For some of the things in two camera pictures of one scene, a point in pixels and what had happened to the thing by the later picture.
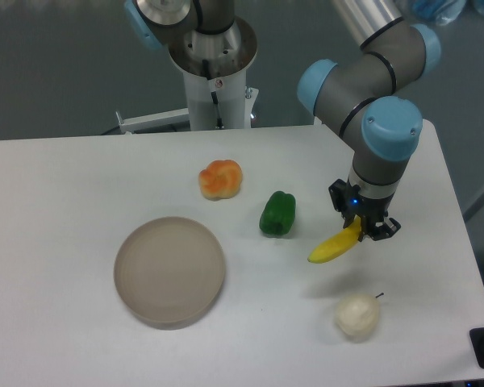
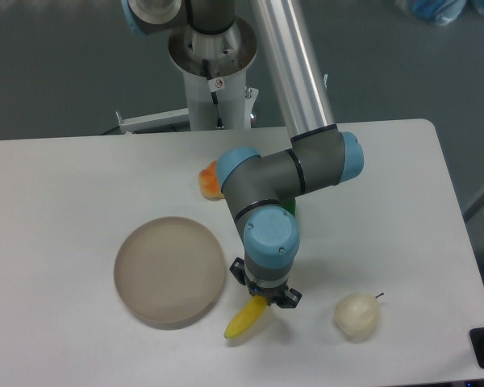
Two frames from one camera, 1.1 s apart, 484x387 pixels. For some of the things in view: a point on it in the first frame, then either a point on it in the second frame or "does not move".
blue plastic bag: x=439 y=12 does not move
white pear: x=356 y=314 does not move
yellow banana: x=338 y=244 → x=248 y=315
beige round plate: x=168 y=272 does not move
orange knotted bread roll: x=221 y=180 does not move
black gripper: x=370 y=210 → x=281 y=294
